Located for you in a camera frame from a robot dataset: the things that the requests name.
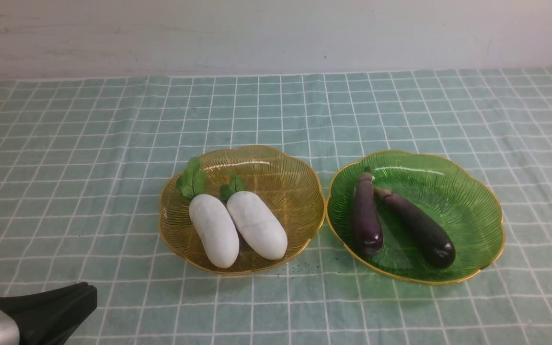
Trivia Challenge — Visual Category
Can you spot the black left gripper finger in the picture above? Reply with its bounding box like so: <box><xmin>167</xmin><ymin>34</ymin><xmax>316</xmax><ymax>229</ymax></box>
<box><xmin>0</xmin><ymin>282</ymin><xmax>98</xmax><ymax>345</ymax></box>

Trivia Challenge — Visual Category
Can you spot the white radish with green leaves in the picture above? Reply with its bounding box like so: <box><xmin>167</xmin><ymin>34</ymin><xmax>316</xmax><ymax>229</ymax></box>
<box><xmin>176</xmin><ymin>157</ymin><xmax>240</xmax><ymax>269</ymax></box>

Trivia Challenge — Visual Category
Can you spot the dark purple eggplant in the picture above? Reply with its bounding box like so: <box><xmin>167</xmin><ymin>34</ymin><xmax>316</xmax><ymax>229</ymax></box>
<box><xmin>374</xmin><ymin>186</ymin><xmax>456</xmax><ymax>269</ymax></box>

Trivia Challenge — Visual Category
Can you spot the green checkered tablecloth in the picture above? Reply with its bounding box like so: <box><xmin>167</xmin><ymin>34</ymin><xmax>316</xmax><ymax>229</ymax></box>
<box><xmin>0</xmin><ymin>67</ymin><xmax>552</xmax><ymax>345</ymax></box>

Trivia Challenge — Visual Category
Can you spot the green ribbed plastic plate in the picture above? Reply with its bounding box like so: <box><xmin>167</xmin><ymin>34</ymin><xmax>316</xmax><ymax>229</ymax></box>
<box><xmin>326</xmin><ymin>150</ymin><xmax>506</xmax><ymax>285</ymax></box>

